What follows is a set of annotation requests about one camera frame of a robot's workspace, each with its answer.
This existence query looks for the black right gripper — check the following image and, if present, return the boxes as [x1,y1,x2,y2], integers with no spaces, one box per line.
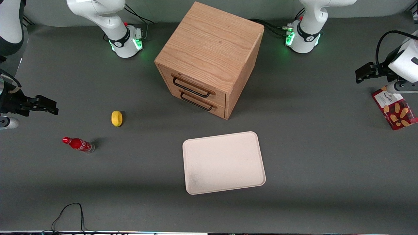
[0,87,59,117]

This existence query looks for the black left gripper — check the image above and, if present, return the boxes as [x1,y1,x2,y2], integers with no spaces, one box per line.
[355,58,399,84]

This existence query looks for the red cookie box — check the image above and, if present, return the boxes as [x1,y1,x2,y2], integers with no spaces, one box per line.
[372,86,418,131]

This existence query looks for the cream plastic tray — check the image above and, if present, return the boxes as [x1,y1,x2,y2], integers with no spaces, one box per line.
[182,131,266,195]

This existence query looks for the red cola bottle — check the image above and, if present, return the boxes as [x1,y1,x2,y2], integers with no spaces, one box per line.
[62,136,95,153]

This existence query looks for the yellow lemon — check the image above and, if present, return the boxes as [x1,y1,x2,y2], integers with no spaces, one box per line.
[111,110,123,127]

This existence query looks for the wooden drawer front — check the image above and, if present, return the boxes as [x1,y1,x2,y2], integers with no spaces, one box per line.
[169,86,226,119]
[162,67,227,107]

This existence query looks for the wooden drawer cabinet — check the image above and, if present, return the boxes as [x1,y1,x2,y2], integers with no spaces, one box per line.
[154,1,265,120]

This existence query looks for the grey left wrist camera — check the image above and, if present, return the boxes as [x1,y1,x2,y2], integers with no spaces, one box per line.
[386,81,418,94]

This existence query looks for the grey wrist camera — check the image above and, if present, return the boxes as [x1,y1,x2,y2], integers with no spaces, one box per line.
[0,117,20,130]
[386,81,418,94]

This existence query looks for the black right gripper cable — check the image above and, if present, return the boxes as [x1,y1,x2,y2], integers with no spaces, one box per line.
[0,69,22,88]

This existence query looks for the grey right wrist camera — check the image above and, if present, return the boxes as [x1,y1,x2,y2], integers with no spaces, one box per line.
[0,117,20,130]

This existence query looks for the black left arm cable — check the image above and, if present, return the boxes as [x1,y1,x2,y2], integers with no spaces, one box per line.
[375,30,418,67]

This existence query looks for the thin black loop cable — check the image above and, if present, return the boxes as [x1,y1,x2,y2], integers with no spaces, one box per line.
[39,202,98,234]

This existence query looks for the black left base cables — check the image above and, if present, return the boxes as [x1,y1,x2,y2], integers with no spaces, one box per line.
[249,18,293,38]

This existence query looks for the black base cables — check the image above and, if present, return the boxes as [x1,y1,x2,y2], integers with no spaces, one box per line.
[249,18,293,38]
[124,3,154,41]

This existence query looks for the black right base cables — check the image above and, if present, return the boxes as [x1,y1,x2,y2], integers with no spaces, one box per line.
[124,3,154,41]

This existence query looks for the black metal drawer handle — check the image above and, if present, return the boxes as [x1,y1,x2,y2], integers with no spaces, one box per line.
[180,91,214,111]
[172,76,212,98]

